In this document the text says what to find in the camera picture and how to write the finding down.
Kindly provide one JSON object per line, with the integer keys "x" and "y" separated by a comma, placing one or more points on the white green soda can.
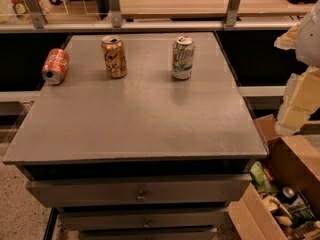
{"x": 182, "y": 59}

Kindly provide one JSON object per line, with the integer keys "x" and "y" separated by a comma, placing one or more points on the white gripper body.
{"x": 309, "y": 40}

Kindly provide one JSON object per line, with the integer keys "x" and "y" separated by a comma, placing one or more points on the orange gold soda can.
{"x": 114, "y": 55}

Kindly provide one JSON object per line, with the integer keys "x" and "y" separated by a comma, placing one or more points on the grey drawer cabinet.
{"x": 146, "y": 124}

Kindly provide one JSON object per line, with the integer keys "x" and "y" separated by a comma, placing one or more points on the red soda can lying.
{"x": 55, "y": 67}

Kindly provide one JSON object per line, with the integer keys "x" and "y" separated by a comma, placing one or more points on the cardboard box of trash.
{"x": 294, "y": 162}

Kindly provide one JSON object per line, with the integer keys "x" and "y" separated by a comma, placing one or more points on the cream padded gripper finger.
{"x": 301, "y": 100}
{"x": 287, "y": 40}

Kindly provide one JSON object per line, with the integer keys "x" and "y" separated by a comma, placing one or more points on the middle grey drawer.
{"x": 144, "y": 218}

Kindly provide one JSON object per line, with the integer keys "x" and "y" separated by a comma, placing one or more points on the right metal bracket post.
{"x": 231, "y": 13}

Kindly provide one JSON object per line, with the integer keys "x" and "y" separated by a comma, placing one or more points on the green snack bag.
{"x": 260, "y": 180}

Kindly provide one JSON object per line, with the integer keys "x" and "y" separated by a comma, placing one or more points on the metal bracket post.
{"x": 231, "y": 13}
{"x": 116, "y": 17}
{"x": 38, "y": 19}

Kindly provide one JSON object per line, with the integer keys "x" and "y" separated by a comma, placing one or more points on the bottom grey drawer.
{"x": 195, "y": 233}

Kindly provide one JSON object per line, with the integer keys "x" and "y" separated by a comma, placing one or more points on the middle metal bracket post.
{"x": 116, "y": 17}

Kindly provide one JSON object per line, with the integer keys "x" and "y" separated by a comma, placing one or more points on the metal railing bar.
{"x": 162, "y": 26}

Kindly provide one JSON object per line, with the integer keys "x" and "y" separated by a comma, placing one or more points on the top grey drawer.
{"x": 139, "y": 190}

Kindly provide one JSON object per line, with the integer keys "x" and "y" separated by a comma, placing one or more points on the dark can in box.
{"x": 287, "y": 195}

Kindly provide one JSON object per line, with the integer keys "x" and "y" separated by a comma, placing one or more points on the grey drawer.
{"x": 139, "y": 190}
{"x": 144, "y": 218}
{"x": 195, "y": 233}

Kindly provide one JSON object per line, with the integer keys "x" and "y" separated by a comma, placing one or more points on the left metal bracket post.
{"x": 38, "y": 19}

